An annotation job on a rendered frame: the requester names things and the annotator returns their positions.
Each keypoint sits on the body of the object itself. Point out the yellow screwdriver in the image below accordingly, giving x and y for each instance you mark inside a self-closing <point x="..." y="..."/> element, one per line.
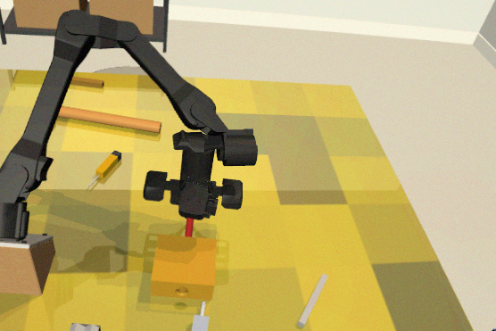
<point x="107" y="165"/>

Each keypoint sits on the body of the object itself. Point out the red cylinder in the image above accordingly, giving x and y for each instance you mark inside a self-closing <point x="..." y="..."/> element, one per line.
<point x="189" y="227"/>

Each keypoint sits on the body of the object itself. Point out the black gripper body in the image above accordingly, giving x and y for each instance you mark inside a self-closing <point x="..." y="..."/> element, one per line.
<point x="155" y="184"/>

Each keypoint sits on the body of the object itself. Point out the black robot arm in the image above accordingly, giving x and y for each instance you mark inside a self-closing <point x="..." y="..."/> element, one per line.
<point x="26" y="165"/>

